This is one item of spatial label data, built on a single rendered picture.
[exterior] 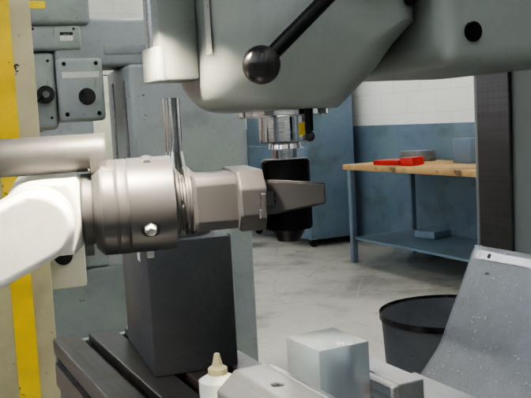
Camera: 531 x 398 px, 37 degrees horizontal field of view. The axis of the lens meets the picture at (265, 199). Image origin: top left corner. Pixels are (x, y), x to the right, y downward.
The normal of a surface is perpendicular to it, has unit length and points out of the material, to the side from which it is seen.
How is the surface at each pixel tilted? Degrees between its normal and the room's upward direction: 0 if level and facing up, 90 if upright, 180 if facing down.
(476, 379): 44
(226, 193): 90
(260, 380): 0
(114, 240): 128
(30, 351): 90
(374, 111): 90
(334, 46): 118
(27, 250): 98
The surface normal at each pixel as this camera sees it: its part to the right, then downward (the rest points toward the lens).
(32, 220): 0.20, 0.22
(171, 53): 0.44, 0.07
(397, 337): -0.84, 0.16
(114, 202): 0.18, -0.11
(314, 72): 0.40, 0.59
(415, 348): -0.69, 0.17
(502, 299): -0.83, -0.35
